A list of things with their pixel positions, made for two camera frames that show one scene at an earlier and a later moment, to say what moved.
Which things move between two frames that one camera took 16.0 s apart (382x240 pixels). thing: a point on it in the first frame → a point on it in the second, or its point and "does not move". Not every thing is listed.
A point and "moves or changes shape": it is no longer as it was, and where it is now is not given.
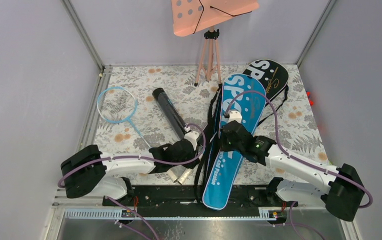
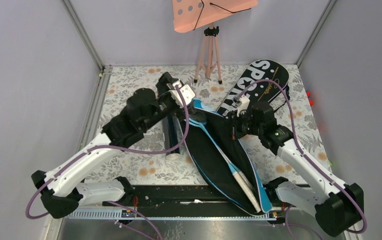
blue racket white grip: x=180 y=174 → x=239 y=177
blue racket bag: x=243 y=98 → x=224 y=162
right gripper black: x=224 y=147 → x=234 y=122
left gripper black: x=194 y=154 → x=164 y=86
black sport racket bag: x=275 y=78 does not move
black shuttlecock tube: x=171 y=112 moves or changes shape
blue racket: x=117 y=104 → x=236 y=171
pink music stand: x=192 y=16 does not move
